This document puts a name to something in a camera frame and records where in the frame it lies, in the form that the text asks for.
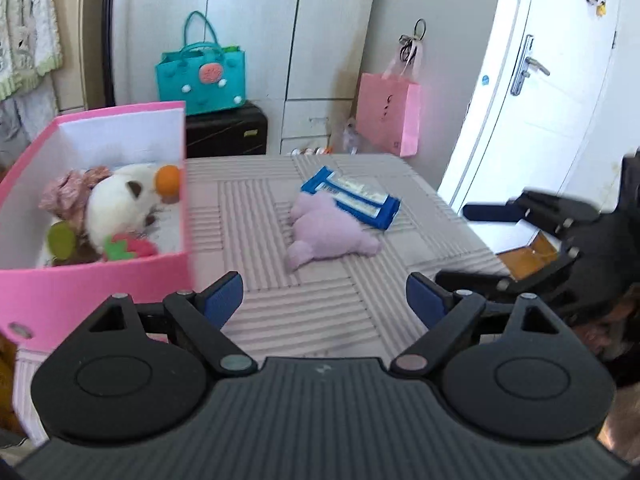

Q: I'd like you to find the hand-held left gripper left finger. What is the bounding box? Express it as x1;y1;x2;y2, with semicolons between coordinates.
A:
82;272;257;376

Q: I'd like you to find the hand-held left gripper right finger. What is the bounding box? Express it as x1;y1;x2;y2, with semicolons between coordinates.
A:
391;272;568;376

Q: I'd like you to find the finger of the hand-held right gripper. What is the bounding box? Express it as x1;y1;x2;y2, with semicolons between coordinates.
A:
435;255;583;306
462;190;601;241

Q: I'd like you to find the red strawberry plush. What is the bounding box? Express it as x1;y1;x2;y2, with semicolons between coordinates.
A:
102;232;157;262

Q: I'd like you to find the purple plush toy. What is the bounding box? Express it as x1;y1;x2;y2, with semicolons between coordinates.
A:
285;192;383;273

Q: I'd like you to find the pink storage box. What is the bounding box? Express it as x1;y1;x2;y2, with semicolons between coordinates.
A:
0;101;193;351

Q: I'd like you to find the orange plush ball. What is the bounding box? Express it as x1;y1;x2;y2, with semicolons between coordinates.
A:
154;164;182;203

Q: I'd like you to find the white plush with brown ears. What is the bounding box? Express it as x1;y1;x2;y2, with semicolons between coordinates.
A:
86;162;163;256

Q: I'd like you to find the green makeup sponge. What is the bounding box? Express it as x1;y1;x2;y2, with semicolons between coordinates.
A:
46;222;77;261

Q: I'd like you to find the pink floral fabric scrunchie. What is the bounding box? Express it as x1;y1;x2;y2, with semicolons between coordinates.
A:
39;166;113;233

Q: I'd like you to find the white door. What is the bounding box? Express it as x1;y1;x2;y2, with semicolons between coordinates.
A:
437;0;621;211

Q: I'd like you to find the pink striped blanket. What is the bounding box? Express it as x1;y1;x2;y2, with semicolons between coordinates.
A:
12;154;506;441

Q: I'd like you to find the blue wet wipes packet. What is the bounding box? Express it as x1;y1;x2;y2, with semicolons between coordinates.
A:
300;166;402;231

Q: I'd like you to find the pink paper bag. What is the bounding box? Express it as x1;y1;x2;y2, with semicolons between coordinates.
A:
355;57;422;157

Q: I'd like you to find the clear plastic bag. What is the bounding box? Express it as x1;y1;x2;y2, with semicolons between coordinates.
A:
342;117;362;153

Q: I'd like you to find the black suitcase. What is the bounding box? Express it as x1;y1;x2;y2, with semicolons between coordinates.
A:
185;101;268;159

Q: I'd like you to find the teal felt handbag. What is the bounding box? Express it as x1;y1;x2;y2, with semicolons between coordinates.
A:
156;11;247;116

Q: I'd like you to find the white hanging cloth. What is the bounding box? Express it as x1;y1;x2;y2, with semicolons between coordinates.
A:
0;85;58;161

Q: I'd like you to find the white wardrobe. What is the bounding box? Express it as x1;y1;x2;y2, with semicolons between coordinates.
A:
107;0;381;156

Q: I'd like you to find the white green knitted garment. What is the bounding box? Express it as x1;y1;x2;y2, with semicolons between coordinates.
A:
0;0;63;101

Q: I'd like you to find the silver door handle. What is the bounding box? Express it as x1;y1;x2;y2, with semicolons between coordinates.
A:
510;35;551;97

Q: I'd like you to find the black hair tie with ribbon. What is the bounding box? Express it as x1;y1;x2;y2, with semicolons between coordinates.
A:
398;18;427;68

